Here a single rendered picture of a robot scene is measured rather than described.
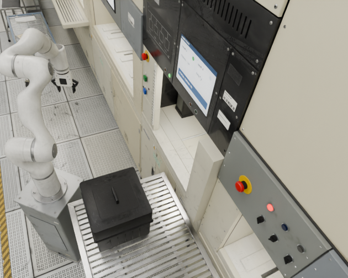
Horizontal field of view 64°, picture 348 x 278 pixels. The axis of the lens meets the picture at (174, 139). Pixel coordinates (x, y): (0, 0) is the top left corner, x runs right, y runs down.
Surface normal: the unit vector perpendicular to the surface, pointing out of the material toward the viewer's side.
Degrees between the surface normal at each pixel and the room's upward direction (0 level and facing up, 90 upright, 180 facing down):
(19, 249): 0
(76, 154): 0
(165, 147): 0
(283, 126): 90
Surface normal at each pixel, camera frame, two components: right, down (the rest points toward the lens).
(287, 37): -0.90, 0.26
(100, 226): 0.10, -0.66
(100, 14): 0.43, 0.70
